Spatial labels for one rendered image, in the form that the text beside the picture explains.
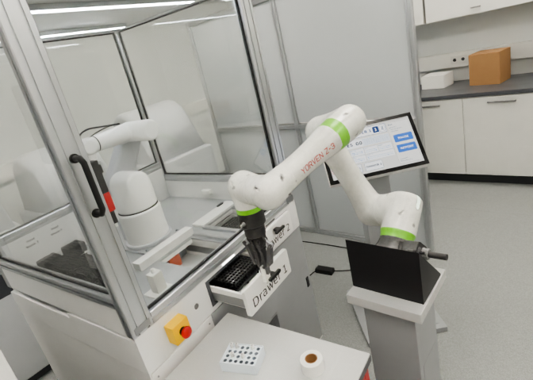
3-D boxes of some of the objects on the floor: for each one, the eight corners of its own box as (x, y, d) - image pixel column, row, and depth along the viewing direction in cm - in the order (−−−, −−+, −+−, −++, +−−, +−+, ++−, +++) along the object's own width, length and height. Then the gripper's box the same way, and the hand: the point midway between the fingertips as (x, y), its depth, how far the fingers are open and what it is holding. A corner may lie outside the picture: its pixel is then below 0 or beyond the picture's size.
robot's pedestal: (459, 411, 170) (449, 268, 146) (439, 472, 150) (423, 318, 125) (394, 384, 190) (375, 254, 165) (368, 435, 169) (342, 295, 145)
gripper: (232, 228, 133) (247, 284, 141) (262, 231, 126) (277, 290, 134) (244, 217, 139) (258, 272, 147) (274, 220, 131) (287, 278, 139)
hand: (266, 273), depth 139 cm, fingers closed, pressing on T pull
